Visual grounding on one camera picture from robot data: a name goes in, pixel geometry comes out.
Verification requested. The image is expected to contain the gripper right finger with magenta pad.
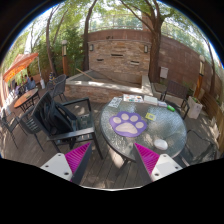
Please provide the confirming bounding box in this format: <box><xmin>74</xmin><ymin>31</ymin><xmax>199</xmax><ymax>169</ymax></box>
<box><xmin>133</xmin><ymin>143</ymin><xmax>182</xmax><ymax>185</ymax></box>

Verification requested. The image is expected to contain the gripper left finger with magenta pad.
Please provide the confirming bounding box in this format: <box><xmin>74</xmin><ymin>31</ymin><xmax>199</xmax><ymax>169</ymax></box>
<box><xmin>41</xmin><ymin>143</ymin><xmax>92</xmax><ymax>185</ymax></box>

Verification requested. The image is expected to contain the white computer mouse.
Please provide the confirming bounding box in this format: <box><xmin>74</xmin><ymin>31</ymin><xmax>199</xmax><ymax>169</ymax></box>
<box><xmin>154</xmin><ymin>139</ymin><xmax>168</xmax><ymax>150</ymax></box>

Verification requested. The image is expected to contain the round glass patio table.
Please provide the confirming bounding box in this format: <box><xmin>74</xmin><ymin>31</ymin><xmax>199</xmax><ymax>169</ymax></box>
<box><xmin>99</xmin><ymin>98</ymin><xmax>188</xmax><ymax>178</ymax></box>

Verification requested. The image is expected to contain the black patio armchair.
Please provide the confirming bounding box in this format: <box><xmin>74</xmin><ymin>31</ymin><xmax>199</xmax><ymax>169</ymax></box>
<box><xmin>31</xmin><ymin>92</ymin><xmax>103</xmax><ymax>158</ymax></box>

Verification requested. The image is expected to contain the purple paw print mousepad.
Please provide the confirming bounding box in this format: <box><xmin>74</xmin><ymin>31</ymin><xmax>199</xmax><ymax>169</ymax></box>
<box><xmin>109</xmin><ymin>111</ymin><xmax>147</xmax><ymax>137</ymax></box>

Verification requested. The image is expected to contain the yellow sticky note card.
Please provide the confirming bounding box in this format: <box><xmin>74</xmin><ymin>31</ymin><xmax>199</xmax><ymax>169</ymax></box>
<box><xmin>145</xmin><ymin>113</ymin><xmax>156</xmax><ymax>121</ymax></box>

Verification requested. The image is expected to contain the grey slatted chair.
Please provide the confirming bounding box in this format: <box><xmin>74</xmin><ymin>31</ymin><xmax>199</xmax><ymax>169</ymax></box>
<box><xmin>17</xmin><ymin>107</ymin><xmax>41</xmax><ymax>143</ymax></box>

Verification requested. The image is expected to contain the green marker pen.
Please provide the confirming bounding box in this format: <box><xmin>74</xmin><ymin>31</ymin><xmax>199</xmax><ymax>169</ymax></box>
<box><xmin>167</xmin><ymin>105</ymin><xmax>175</xmax><ymax>112</ymax></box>

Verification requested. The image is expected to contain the white notebook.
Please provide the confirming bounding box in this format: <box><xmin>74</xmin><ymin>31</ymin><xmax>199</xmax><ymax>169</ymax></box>
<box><xmin>144</xmin><ymin>96</ymin><xmax>158</xmax><ymax>106</ymax></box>

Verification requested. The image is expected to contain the colourful book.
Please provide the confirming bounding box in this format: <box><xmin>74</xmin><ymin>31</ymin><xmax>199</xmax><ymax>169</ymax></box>
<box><xmin>123</xmin><ymin>94</ymin><xmax>144</xmax><ymax>103</ymax></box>

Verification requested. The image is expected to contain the white trash bin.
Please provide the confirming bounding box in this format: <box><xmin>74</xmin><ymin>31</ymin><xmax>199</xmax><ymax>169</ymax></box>
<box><xmin>187</xmin><ymin>97</ymin><xmax>203</xmax><ymax>119</ymax></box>

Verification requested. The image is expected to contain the patterned paper sheet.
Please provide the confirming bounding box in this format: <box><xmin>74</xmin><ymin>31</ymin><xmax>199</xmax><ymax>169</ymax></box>
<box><xmin>109</xmin><ymin>97</ymin><xmax>122</xmax><ymax>108</ymax></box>

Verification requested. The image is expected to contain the dark metal bench chair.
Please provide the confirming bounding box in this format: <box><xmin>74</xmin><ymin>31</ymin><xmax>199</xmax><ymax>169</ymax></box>
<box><xmin>160</xmin><ymin>80</ymin><xmax>190</xmax><ymax>119</ymax></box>

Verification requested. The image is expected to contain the round wooden table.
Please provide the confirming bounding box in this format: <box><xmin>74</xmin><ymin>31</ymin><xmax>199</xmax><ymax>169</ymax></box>
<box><xmin>14</xmin><ymin>88</ymin><xmax>39</xmax><ymax>112</ymax></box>

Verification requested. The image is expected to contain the dark mesh chair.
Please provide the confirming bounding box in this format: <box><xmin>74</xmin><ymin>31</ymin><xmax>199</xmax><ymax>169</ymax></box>
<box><xmin>47</xmin><ymin>74</ymin><xmax>66</xmax><ymax>99</ymax></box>

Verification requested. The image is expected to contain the raised brick planter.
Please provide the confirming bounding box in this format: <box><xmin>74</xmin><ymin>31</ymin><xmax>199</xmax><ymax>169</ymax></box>
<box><xmin>64</xmin><ymin>70</ymin><xmax>153</xmax><ymax>103</ymax></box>

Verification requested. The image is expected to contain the orange patio umbrella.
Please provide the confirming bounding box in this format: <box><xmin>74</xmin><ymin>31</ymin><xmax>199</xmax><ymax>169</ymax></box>
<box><xmin>3</xmin><ymin>53</ymin><xmax>38</xmax><ymax>82</ymax></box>

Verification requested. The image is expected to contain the large tree trunk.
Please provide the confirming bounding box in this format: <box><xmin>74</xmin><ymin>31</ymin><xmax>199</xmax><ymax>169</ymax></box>
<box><xmin>119</xmin><ymin>0</ymin><xmax>175</xmax><ymax>82</ymax></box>

